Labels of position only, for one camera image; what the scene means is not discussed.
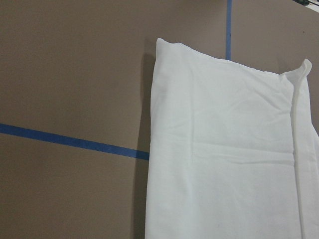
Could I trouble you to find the white long-sleeve printed shirt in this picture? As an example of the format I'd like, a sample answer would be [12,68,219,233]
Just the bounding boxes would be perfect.
[145,39,319,239]

